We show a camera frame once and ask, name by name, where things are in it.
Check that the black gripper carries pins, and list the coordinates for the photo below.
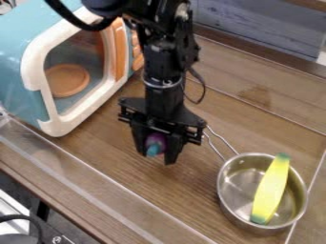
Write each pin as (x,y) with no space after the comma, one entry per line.
(159,112)

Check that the purple toy eggplant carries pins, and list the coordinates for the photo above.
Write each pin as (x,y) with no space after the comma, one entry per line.
(155,144)

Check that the silver pot with wire handle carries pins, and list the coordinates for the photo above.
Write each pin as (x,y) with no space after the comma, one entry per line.
(236,183)

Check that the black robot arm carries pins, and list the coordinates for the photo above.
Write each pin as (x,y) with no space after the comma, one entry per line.
(164,27)

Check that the orange microwave turntable plate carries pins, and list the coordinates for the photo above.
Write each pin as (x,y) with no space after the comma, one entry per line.
(67,79)

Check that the blue toy microwave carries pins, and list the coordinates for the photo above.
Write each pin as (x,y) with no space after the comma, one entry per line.
(37,40)

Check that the yellow toy corn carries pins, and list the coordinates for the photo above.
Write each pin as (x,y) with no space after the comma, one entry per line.
(270,190)

